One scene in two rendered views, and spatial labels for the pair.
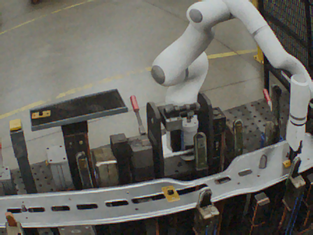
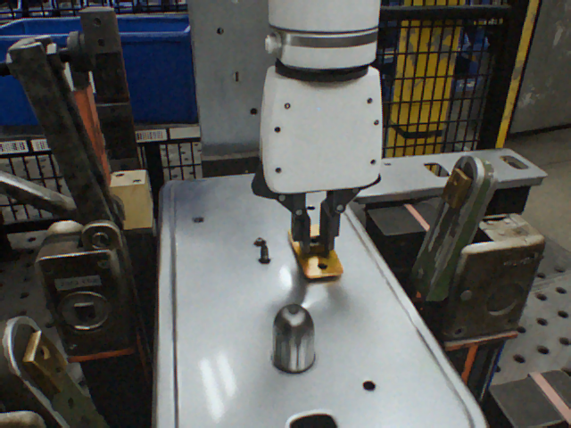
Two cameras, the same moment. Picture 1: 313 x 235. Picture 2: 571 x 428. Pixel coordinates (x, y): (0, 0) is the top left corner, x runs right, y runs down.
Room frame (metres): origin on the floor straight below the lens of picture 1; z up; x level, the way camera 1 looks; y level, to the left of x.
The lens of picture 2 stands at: (1.40, -0.11, 1.28)
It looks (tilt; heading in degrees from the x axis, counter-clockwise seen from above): 31 degrees down; 274
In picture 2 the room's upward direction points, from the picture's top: straight up
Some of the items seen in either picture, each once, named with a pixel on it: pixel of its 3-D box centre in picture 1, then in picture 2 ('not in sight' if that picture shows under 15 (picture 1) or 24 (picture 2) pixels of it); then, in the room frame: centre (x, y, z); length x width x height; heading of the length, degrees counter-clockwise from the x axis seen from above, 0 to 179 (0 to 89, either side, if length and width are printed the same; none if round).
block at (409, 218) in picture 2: (307, 205); (393, 305); (1.29, -0.60, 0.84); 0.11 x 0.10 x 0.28; 16
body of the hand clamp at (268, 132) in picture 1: (268, 161); (115, 372); (1.61, -0.44, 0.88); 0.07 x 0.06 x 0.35; 16
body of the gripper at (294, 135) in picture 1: (296, 131); (319, 119); (1.40, -0.49, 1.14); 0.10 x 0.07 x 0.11; 15
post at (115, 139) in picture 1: (124, 186); not in sight; (1.51, 0.12, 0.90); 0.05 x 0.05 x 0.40; 16
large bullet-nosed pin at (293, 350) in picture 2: (263, 161); (293, 340); (1.41, -0.36, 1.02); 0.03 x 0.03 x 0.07
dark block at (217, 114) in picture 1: (214, 164); not in sight; (1.59, -0.19, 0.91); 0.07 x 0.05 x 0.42; 16
